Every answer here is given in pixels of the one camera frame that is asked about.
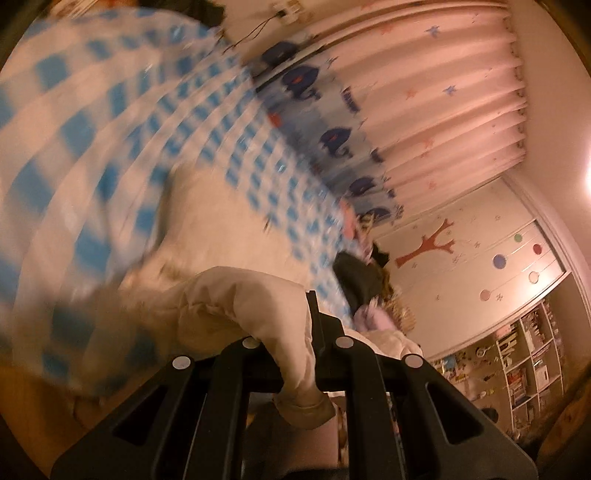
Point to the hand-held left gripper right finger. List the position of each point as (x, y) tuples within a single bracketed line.
[(323, 327)]

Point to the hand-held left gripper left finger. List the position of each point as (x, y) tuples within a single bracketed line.
[(231, 369)]

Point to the white quilted jacket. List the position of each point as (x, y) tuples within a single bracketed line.
[(221, 300)]

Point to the dark clothes pile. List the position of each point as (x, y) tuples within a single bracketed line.
[(358, 277)]

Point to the pink clothes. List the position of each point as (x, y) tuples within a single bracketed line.
[(351, 221)]

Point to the lavender cloth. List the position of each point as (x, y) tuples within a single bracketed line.
[(376, 318)]

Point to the white wardrobe with tree decal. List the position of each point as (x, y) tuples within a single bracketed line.
[(461, 286)]

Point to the white bookshelf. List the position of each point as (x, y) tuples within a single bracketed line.
[(521, 360)]

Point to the whale pattern curtain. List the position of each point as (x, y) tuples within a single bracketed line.
[(438, 92)]

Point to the blue white checked blanket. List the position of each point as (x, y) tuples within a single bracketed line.
[(69, 138)]

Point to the white wall socket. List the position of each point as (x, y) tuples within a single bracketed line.
[(288, 7)]

